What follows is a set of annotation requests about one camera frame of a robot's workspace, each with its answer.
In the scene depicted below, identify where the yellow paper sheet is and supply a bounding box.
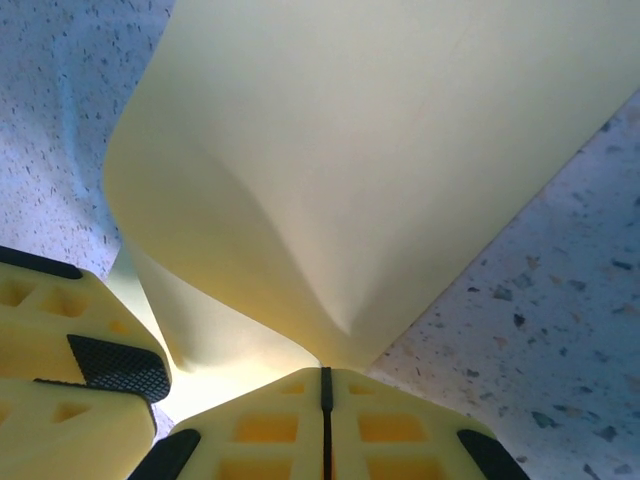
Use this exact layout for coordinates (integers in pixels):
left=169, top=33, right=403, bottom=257
left=102, top=0, right=640, bottom=431

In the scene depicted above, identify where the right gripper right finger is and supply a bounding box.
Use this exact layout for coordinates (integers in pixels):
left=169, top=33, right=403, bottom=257
left=324, top=366, right=532, bottom=480

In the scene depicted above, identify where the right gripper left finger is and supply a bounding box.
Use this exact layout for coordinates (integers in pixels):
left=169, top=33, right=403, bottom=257
left=130, top=366, right=329, bottom=480

